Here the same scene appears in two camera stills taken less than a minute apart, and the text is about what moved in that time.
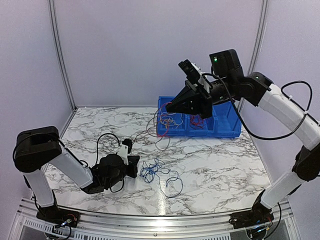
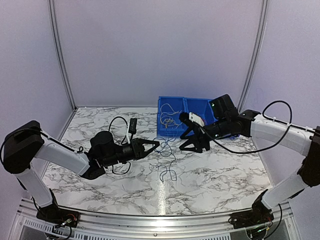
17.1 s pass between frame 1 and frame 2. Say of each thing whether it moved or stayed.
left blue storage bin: stayed
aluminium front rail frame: stayed
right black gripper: moved
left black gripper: moved
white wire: stayed
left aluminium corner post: stayed
